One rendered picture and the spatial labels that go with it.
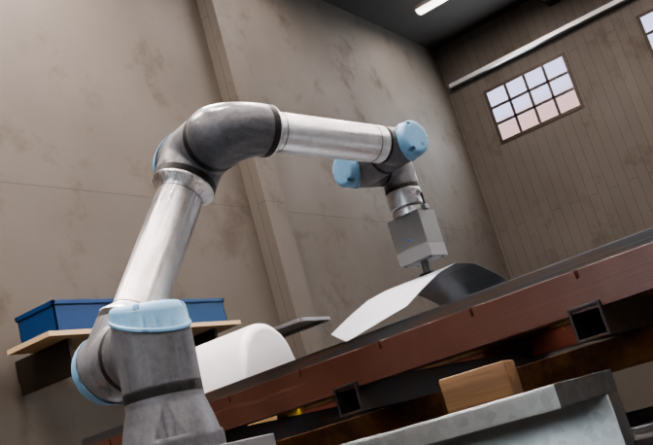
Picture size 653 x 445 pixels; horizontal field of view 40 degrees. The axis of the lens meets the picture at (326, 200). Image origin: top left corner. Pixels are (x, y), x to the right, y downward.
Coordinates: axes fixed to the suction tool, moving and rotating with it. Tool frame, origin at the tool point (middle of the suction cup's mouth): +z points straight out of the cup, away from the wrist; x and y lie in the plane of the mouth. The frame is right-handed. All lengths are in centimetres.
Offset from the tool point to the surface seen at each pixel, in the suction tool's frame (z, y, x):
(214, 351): -46, 283, -203
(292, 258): -149, 417, -450
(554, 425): 33, -38, 41
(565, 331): 16.1, -10.7, -31.2
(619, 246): 11, -53, 32
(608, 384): 29, -47, 39
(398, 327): 11.2, -12.4, 33.9
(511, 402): 28, -42, 57
